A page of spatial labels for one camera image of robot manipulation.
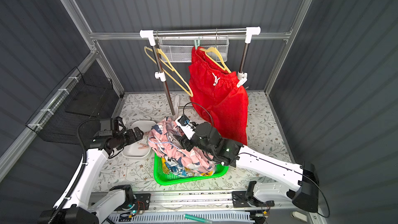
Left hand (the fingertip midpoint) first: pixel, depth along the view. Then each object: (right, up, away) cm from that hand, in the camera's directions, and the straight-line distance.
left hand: (135, 136), depth 79 cm
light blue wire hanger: (+15, -2, -2) cm, 15 cm away
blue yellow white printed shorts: (+18, -16, +1) cm, 25 cm away
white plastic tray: (-7, -10, +10) cm, 15 cm away
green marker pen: (+32, -35, -10) cm, 49 cm away
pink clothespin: (0, -8, +12) cm, 15 cm away
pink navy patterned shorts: (+14, -2, -1) cm, 14 cm away
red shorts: (+43, +21, -4) cm, 48 cm away
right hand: (+25, +6, -14) cm, 29 cm away
